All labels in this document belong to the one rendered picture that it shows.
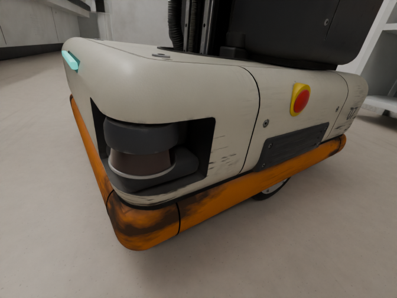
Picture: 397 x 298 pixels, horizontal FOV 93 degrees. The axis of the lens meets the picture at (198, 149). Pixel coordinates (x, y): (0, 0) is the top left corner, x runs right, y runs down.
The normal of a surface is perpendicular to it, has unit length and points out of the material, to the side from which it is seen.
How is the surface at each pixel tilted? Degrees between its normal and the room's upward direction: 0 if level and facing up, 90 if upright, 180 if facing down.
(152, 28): 90
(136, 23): 90
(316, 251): 0
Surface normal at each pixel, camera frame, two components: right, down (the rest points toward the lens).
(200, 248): 0.11, -0.87
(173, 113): 0.58, 0.18
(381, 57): 0.26, 0.49
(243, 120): 0.57, 0.45
